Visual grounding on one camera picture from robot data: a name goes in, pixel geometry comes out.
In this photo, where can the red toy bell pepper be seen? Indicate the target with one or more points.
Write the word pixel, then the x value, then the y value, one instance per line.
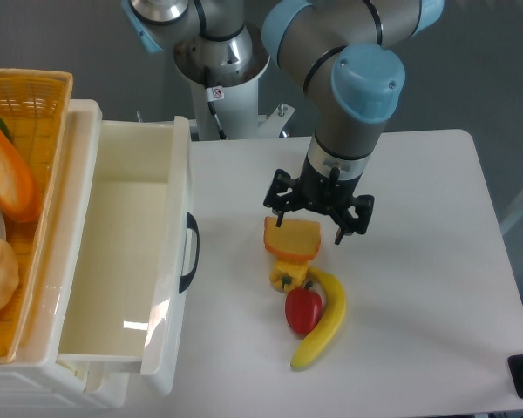
pixel 303 307

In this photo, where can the black drawer handle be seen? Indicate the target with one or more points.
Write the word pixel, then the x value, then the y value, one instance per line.
pixel 193 253

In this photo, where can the toy bread slice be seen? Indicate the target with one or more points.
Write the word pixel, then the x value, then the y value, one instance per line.
pixel 294 239

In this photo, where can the open white plastic drawer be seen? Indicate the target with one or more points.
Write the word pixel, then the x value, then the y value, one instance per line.
pixel 146 170

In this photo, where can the orange woven basket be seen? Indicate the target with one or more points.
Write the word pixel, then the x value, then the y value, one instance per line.
pixel 33 106

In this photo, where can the yellow toy banana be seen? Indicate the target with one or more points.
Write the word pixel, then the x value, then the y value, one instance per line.
pixel 316 342

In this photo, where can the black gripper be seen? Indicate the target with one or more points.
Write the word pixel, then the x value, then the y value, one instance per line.
pixel 325 189

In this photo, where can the green toy vegetable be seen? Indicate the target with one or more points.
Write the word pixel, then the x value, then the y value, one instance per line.
pixel 5 130

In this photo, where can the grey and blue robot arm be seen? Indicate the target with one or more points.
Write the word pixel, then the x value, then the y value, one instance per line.
pixel 338 55

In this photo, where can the yellow toy bell pepper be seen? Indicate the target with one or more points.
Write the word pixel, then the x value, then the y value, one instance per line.
pixel 288 275

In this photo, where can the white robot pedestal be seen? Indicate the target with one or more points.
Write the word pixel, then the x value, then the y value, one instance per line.
pixel 223 76

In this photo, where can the orange toy baguette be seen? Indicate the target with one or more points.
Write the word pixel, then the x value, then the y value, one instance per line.
pixel 20 198

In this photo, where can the white plastic drawer cabinet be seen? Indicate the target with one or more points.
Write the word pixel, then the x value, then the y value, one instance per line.
pixel 73 337

